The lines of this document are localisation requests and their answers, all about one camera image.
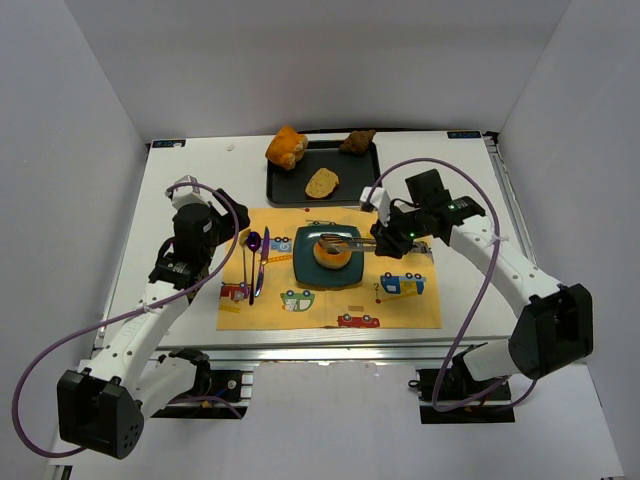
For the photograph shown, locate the metal serving tongs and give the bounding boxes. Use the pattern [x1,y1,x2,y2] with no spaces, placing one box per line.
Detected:
[318,233,432,258]

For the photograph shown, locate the orange glazed donut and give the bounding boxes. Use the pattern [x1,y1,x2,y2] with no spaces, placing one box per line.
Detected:
[313,240,352,270]

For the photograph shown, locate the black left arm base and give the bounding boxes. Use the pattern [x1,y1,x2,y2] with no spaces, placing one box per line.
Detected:
[138,348,251,420]

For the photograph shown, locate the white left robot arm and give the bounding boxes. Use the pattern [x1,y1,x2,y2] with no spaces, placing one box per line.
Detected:
[57,177,250,459]

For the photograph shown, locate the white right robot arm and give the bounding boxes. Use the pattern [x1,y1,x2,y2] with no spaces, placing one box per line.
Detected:
[360,169,594,398]

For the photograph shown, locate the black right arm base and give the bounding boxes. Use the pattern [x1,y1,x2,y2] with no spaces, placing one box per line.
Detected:
[408,369,515,425]

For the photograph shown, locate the sliced bread piece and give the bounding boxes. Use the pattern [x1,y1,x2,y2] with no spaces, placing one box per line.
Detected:
[305,168,340,199]

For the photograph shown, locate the orange bread roll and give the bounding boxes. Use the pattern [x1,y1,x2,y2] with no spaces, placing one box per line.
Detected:
[265,125,309,171]

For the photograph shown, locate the gold spoon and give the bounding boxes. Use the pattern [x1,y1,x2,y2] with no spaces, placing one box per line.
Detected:
[240,229,251,300]

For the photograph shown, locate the purple spoon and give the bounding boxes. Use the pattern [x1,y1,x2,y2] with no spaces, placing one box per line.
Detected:
[246,230,262,306]

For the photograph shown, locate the iridescent table knife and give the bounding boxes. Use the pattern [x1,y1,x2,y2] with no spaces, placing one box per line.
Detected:
[255,227,270,297]

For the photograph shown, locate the teal square plate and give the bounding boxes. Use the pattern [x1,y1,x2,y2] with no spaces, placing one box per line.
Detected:
[293,224,364,289]

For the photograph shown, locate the black baking tray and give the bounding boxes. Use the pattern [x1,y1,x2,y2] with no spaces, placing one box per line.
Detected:
[266,140,381,207]

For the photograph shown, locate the brown chocolate croissant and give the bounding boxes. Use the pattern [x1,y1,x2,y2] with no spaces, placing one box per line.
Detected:
[339,130,376,155]

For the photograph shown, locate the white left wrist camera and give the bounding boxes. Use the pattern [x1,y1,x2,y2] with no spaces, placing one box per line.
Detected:
[165,175,209,212]

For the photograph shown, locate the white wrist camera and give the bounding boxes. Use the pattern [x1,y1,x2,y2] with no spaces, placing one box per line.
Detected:
[359,187,391,226]
[165,175,209,212]

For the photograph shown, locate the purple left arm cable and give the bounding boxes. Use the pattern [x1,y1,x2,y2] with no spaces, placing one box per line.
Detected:
[10,181,241,459]

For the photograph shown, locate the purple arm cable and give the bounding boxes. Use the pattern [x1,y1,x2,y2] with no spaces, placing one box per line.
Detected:
[10,181,241,459]
[361,157,541,413]

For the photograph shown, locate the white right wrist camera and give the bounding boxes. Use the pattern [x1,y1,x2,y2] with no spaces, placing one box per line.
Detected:
[359,187,391,226]

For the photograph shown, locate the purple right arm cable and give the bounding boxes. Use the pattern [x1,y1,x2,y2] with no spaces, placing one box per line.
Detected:
[361,157,541,413]

